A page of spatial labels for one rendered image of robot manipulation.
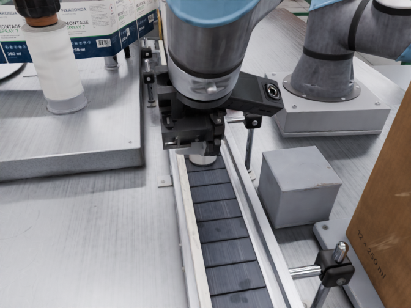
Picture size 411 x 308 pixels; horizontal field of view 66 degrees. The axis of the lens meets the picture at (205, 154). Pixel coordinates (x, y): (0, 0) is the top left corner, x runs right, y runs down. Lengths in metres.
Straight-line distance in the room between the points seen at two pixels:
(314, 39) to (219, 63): 0.53
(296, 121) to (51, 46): 0.54
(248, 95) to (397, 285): 0.29
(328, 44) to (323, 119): 0.16
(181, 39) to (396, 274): 0.36
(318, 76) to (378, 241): 0.44
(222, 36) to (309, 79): 0.56
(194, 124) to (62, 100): 0.44
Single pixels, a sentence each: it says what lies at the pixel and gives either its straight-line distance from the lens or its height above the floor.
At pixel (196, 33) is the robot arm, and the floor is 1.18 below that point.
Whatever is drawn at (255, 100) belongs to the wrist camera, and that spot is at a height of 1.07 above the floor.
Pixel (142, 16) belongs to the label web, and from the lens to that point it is 1.12.
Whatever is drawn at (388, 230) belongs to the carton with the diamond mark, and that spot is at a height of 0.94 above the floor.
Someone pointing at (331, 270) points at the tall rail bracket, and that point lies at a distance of 0.35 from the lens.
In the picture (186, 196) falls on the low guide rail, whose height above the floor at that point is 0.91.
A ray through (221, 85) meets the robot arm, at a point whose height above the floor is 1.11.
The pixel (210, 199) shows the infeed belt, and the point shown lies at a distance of 0.51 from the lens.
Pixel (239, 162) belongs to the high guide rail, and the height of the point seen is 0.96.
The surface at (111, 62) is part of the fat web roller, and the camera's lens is 0.98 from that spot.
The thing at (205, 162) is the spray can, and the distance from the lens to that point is 0.57.
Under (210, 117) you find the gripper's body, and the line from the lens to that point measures 0.40.
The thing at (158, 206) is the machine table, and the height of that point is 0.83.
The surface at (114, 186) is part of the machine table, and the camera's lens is 0.63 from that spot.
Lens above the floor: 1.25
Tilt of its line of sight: 38 degrees down
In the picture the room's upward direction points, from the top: straight up
